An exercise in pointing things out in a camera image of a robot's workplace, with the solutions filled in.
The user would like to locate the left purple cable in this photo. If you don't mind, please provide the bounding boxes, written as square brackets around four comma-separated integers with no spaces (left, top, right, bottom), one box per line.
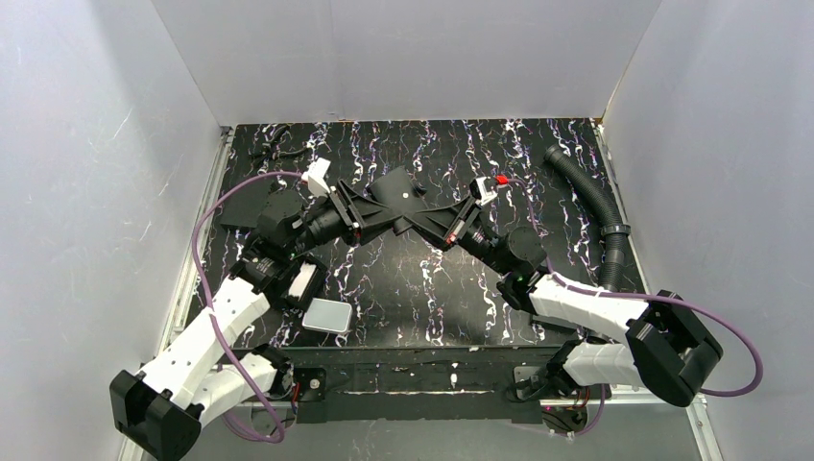
[190,170,313,446]

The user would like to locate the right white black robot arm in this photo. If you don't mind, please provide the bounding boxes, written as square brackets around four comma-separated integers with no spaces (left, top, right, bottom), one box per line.
[405,198,723,407]

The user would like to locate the dark grey left flat box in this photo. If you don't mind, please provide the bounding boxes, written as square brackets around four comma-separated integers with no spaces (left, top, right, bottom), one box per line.
[219,179,280,231]

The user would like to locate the black corrugated hose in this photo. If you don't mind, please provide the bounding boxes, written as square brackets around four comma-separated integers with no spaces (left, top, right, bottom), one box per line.
[543,143,632,294]

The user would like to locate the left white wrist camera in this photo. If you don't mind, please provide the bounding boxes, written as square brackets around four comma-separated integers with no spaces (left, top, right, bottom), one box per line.
[300,158,331,197]

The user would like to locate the black open tray box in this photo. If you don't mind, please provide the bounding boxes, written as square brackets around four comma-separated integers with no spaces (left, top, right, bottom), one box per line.
[280,254,327,312]

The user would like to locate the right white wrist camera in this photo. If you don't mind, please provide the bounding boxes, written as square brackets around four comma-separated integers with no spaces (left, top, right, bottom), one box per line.
[469,175,510,207]

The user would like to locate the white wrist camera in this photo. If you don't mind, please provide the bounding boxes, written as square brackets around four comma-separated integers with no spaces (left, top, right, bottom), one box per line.
[300,158,331,197]
[469,175,510,207]

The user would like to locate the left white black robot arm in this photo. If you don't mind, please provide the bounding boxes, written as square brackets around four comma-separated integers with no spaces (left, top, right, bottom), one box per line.
[109,183,396,460]

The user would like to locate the white card stack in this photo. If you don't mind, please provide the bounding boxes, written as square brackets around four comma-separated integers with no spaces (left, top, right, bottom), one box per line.
[301,298,354,335]

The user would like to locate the dark grey flat box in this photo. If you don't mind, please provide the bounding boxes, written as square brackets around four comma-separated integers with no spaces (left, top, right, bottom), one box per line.
[531,315,580,332]
[219,179,280,231]

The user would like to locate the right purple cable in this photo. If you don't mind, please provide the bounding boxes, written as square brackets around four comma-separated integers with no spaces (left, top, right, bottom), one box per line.
[505,178,764,440]

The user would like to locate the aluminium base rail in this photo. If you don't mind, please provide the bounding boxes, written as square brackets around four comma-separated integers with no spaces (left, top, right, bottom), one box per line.
[120,346,707,425]

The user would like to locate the black pliers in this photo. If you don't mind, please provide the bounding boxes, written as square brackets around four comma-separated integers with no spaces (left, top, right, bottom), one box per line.
[250,124,314,163]

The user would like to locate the purple cable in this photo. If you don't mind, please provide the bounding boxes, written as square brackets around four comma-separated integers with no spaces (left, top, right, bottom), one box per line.
[190,170,313,446]
[505,178,764,440]

